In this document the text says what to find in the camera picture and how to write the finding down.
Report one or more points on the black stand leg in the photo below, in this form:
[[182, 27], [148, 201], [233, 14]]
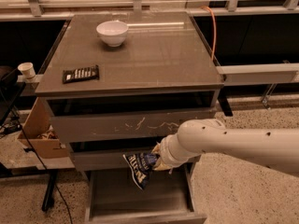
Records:
[[48, 201]]

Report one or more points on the brown cardboard box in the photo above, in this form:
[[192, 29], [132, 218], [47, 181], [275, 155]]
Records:
[[38, 134]]

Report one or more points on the white ceramic bowl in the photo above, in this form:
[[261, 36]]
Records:
[[112, 33]]

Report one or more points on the grey top drawer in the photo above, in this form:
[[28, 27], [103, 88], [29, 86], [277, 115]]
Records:
[[127, 125]]

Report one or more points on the dark chocolate bar wrapper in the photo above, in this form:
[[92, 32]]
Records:
[[81, 74]]

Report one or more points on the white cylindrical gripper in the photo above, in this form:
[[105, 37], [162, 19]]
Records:
[[165, 156]]

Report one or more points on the metal horizontal rail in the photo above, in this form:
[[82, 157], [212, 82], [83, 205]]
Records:
[[257, 74]]

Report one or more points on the grey middle drawer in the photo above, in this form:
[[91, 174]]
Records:
[[104, 158]]

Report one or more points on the grey drawer cabinet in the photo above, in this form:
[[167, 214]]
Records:
[[163, 64]]

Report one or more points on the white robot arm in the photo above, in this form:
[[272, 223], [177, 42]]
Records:
[[277, 149]]

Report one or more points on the white paper cup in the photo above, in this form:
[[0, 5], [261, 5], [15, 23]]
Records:
[[27, 70]]

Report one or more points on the grey open bottom drawer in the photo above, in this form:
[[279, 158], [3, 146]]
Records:
[[114, 198]]

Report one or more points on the blue chip bag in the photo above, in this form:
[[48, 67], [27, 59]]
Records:
[[141, 164]]

